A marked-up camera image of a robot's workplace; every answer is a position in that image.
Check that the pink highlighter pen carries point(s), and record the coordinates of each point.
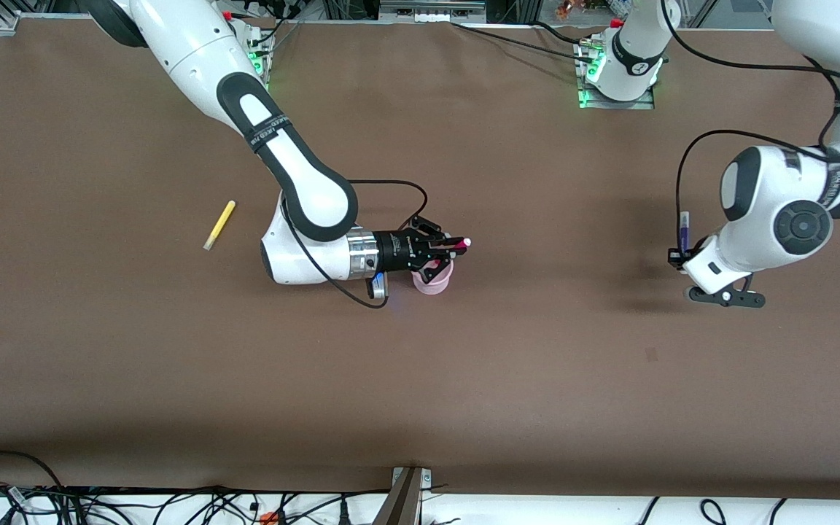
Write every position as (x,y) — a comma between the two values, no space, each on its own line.
(464,243)

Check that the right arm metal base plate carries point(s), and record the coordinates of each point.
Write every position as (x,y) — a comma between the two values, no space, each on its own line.
(259,55)

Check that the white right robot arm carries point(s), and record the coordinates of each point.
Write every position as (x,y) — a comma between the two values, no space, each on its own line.
(296,168)

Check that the blue marker pen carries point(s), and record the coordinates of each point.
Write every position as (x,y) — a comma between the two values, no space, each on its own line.
(685,233)

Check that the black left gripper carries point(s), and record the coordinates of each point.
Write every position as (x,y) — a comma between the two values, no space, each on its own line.
(676,257)

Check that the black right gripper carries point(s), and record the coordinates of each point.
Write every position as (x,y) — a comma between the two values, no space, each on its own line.
(395,251)

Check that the metal table edge bracket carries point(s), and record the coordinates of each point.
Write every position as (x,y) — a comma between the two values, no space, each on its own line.
(405,503)

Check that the pink mesh pen holder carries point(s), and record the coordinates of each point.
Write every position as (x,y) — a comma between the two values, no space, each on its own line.
(431,287)

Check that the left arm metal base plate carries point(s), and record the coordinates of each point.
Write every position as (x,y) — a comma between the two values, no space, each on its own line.
(609,105)

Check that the small orange connector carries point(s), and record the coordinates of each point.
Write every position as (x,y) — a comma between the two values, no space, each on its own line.
(268,518)

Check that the aluminium frame corner bracket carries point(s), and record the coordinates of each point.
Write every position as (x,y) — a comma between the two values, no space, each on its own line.
(8,22)

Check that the yellow highlighter pen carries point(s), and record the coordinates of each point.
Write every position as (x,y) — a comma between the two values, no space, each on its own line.
(219,224)

